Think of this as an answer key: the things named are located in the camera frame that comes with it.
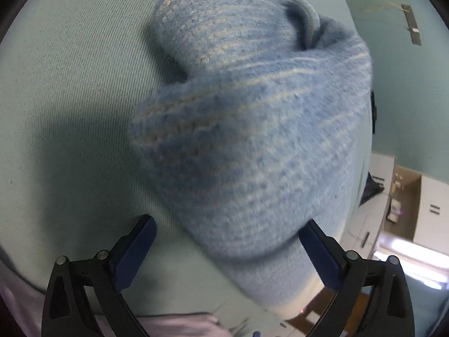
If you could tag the brown wooden chair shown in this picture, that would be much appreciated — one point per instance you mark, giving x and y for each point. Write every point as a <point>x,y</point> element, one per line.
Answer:
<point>315,309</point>

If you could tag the blue and cream knit sweater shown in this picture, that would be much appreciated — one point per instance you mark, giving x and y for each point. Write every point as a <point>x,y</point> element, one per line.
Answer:
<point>245,130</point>

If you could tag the bed with blue sheet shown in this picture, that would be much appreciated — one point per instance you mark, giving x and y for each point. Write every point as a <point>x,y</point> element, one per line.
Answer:
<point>70,94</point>

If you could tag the white low cabinet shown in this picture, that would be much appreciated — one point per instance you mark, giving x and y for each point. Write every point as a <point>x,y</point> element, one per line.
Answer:
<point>371,221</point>

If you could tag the grey wall bracket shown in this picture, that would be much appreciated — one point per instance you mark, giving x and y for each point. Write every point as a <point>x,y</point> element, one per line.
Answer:
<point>412,24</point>

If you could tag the white wall cabinet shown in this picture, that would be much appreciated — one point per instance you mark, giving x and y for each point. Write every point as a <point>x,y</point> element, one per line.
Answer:
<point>429,228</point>

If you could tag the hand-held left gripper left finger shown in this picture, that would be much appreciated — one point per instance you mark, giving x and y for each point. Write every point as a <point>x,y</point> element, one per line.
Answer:
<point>136,252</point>

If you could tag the white box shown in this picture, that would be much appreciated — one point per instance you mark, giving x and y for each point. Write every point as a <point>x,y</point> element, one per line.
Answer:
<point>394,210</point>

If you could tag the black plastic bag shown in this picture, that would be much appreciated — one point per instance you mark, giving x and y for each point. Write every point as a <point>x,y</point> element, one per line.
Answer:
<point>371,187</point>

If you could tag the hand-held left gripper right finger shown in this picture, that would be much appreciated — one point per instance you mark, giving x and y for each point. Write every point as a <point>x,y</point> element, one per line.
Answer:
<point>322,256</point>

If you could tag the pink checked quilt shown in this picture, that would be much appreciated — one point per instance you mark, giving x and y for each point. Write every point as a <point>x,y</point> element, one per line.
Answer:
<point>175,326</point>

